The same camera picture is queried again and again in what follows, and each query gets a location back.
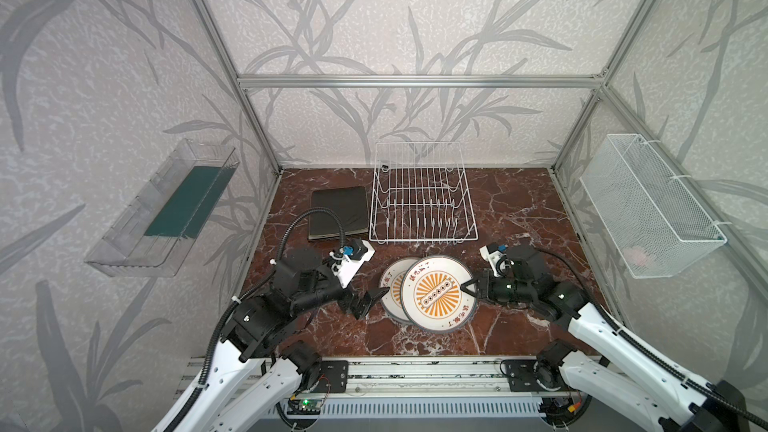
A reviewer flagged white round plate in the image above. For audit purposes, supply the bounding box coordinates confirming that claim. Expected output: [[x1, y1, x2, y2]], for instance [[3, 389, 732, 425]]
[[401, 255, 478, 334], [379, 257, 418, 324]]

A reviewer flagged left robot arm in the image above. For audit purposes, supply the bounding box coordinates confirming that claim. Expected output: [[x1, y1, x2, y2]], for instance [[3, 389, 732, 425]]
[[155, 207, 388, 431]]

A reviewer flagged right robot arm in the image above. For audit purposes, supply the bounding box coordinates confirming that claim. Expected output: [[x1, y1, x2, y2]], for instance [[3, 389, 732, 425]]
[[460, 243, 767, 431]]

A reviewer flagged left green circuit board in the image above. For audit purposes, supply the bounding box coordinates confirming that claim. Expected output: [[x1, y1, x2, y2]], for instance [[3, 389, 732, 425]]
[[287, 398, 324, 416]]

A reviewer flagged pink object in basket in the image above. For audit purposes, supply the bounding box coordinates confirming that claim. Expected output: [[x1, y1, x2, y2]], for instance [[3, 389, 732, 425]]
[[622, 246, 654, 267]]

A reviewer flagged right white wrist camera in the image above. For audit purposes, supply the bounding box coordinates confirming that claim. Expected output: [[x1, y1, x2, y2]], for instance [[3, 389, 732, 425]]
[[480, 243, 513, 277]]

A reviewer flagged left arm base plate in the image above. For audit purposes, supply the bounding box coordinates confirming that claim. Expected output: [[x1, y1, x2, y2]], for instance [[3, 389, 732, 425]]
[[301, 360, 350, 394]]

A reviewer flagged aluminium mounting rail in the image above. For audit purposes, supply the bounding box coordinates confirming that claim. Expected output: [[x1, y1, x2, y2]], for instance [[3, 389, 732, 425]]
[[173, 356, 679, 400]]

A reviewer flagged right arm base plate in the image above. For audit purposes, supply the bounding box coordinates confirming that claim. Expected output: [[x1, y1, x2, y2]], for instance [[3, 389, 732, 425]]
[[499, 357, 576, 395]]

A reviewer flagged white wire dish rack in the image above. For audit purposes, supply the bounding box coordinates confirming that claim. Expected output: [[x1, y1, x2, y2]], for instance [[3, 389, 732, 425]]
[[369, 141, 479, 244]]

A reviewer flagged right circuit board with wires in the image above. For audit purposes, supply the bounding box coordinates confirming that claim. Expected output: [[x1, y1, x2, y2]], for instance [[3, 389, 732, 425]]
[[539, 397, 580, 423]]

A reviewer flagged white mesh wall basket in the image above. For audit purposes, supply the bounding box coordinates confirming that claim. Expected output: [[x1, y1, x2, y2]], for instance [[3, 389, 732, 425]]
[[580, 133, 728, 279]]

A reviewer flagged clear plastic wall bin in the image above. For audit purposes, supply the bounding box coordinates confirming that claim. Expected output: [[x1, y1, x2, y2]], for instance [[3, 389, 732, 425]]
[[85, 139, 240, 278]]

